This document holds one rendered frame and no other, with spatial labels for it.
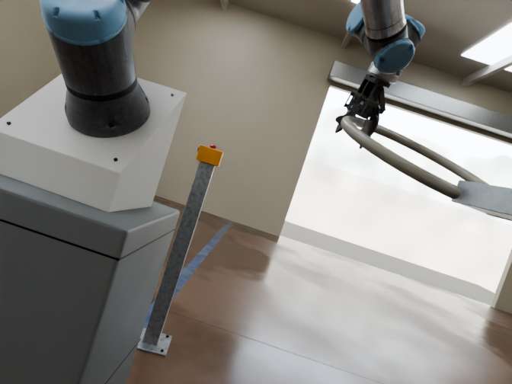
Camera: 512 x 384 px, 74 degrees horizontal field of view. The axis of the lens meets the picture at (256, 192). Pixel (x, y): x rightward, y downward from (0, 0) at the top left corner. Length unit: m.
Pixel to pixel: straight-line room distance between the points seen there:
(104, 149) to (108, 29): 0.25
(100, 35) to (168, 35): 6.80
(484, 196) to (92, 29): 0.81
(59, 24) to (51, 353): 0.61
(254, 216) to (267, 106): 2.16
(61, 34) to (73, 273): 0.44
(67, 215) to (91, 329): 0.22
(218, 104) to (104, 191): 6.23
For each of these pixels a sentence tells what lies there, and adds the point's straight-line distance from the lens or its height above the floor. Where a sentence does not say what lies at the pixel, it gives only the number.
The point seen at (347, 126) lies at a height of 1.22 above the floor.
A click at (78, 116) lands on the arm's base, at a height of 1.02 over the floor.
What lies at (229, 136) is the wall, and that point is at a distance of 6.82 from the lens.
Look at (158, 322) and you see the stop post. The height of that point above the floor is 0.13.
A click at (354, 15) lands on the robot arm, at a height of 1.50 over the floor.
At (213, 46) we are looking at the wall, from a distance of 7.28.
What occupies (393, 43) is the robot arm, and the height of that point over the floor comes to 1.40.
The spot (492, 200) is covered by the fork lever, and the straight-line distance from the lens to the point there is 0.81.
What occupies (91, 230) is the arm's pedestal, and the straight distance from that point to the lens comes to 0.72.
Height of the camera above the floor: 1.02
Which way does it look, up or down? 3 degrees down
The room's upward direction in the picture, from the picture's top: 18 degrees clockwise
